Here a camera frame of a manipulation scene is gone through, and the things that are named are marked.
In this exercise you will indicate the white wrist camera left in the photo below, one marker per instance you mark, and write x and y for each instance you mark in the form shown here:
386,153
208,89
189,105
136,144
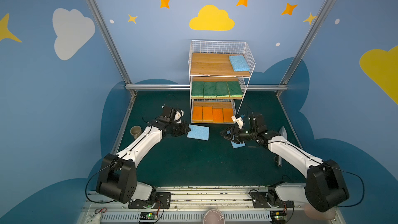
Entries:
178,115

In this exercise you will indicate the blue sponge front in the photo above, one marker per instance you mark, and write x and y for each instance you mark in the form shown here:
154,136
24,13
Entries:
239,63

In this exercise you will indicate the beige ceramic mug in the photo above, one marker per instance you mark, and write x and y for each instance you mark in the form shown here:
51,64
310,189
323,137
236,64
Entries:
135,131

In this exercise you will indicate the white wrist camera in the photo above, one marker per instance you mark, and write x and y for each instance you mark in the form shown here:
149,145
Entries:
178,115
239,120

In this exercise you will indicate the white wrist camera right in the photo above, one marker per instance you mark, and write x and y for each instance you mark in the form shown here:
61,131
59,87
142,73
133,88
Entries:
239,120

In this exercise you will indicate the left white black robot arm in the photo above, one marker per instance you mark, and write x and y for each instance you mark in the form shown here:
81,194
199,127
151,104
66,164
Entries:
117,178

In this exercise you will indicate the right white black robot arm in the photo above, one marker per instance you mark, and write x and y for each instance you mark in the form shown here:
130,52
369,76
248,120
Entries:
325,186

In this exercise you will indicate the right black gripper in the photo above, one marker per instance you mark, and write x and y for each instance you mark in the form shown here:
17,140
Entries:
233,134

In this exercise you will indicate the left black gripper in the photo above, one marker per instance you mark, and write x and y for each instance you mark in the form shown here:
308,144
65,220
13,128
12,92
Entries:
179,129

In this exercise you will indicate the green sponge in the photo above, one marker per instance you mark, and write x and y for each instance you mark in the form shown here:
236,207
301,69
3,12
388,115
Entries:
234,89
209,89
222,90
197,89

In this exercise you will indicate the right green circuit board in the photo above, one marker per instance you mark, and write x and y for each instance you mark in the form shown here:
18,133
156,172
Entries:
278,217

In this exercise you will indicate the white wire wooden shelf rack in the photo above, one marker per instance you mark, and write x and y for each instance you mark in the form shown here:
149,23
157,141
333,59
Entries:
209,62

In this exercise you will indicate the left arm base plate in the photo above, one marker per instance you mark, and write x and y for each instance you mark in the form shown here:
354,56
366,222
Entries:
156,200

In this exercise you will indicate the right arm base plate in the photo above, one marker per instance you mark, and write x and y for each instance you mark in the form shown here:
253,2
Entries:
262,199

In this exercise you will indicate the blue sponge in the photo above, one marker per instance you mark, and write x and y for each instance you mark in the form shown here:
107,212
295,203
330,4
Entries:
198,132
237,145
239,63

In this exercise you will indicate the pink bowl front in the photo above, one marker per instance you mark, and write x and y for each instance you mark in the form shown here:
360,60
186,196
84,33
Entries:
213,216

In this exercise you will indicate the orange sponge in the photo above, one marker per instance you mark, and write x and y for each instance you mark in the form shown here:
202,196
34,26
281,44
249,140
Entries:
208,114
197,114
217,115
228,113

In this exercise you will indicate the green circuit board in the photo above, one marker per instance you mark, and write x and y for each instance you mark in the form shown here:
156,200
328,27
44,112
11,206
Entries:
278,217
148,216

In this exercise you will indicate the left green circuit board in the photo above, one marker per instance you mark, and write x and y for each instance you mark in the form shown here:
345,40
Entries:
148,216

